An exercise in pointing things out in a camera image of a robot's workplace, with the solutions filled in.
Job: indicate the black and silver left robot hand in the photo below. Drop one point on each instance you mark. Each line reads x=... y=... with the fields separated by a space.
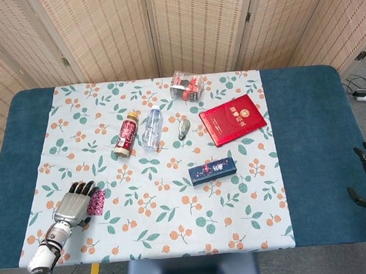
x=72 y=207

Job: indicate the pink patterned packet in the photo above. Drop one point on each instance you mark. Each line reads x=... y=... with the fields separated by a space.
x=96 y=203

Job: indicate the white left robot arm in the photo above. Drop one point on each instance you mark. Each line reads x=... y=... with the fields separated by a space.
x=42 y=255

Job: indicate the red labelled drink bottle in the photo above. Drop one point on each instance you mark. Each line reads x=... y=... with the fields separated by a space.
x=126 y=135

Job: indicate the fruit and leaf print tablecloth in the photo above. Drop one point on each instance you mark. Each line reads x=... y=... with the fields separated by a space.
x=163 y=206

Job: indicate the clear plastic water bottle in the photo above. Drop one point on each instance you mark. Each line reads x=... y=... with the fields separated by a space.
x=152 y=130

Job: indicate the brass screen hinge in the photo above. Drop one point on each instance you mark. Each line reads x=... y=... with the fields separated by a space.
x=65 y=61
x=247 y=17
x=362 y=55

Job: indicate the navy blue rectangular box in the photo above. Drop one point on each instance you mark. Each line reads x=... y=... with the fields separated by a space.
x=213 y=171

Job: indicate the red certificate book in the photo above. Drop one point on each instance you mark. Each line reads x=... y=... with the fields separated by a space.
x=232 y=119

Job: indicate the clear box of red black pieces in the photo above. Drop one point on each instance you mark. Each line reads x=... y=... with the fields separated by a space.
x=186 y=86

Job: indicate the woven folding screen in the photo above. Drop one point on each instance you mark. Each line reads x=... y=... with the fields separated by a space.
x=113 y=31

